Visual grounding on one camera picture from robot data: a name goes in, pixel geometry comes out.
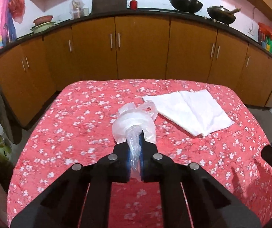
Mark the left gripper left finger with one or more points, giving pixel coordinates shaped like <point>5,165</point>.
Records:
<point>80,197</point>

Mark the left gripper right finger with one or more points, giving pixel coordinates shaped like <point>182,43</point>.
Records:
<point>190,196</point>

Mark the white plastic bag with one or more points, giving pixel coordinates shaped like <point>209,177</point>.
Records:
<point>196,112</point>

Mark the clear plastic bag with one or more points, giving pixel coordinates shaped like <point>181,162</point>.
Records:
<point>130,122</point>

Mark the brown lower kitchen cabinets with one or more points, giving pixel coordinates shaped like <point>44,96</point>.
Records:
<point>131,44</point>

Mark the red floral tablecloth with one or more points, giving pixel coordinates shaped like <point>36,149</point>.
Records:
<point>81,125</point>

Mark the orange bag with groceries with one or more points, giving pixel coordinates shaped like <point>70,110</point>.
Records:
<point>265,36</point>

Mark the black lidded wok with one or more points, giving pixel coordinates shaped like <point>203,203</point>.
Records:
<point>223,15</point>

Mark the stacked bowls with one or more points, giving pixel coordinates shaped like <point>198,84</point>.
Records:
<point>42,23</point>

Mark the clear jar in bag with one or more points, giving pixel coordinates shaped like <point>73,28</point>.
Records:
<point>76,9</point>

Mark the dark cutting board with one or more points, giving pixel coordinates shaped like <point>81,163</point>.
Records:
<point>103,6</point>

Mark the red bottle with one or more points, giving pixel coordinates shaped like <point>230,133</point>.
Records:
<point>133,4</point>

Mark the red hanging bag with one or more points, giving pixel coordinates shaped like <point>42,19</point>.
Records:
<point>17,10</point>

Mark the black wok with handle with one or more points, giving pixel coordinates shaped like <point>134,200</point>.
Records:
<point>187,6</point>

